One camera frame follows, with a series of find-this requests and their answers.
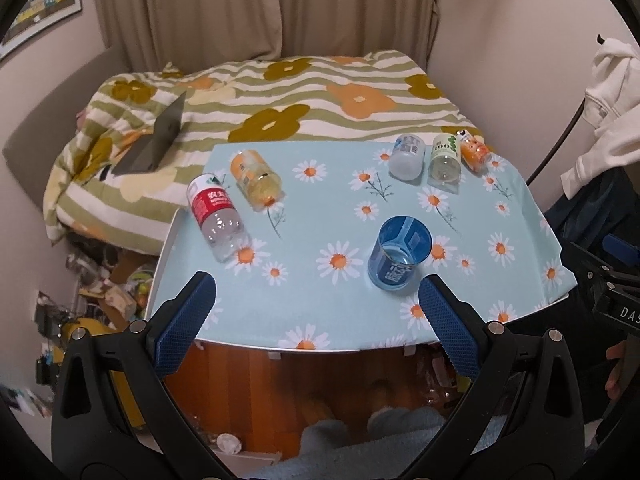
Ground person's light blue fleece legs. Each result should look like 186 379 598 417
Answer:
250 405 453 480

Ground clear white label bottle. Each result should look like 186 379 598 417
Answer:
389 133 427 181

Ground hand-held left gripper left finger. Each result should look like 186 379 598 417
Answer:
51 271 236 480

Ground person's right hand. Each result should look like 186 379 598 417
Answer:
605 339 638 401

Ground grey laptop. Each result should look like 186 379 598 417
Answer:
111 91 187 177

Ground green label clear bottle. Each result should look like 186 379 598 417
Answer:
427 133 462 196

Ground blue transparent cup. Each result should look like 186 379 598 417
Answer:
367 215 432 292

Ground light blue daisy tablecloth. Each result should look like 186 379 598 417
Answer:
148 141 578 351

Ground black cable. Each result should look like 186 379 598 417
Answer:
525 92 590 187

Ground dark clothing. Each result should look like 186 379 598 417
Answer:
544 166 640 266

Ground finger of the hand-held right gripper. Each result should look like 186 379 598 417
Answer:
567 234 640 283

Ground wall poster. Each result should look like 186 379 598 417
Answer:
0 0 82 58

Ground white hooded garment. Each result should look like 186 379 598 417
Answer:
560 37 640 206

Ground red label water bottle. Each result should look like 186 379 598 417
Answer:
187 174 250 263

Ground green striped floral blanket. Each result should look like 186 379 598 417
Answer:
42 50 497 257

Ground pile of floor clutter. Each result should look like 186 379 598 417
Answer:
30 240 161 411

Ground orange label plastic bottle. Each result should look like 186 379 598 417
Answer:
229 149 286 212

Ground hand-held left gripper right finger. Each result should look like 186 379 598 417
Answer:
397 274 586 480

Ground small orange bottle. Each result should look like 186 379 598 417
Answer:
457 130 493 173

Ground beige curtain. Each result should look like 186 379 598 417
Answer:
90 0 441 73

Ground grey padded headboard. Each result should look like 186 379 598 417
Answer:
2 45 136 247

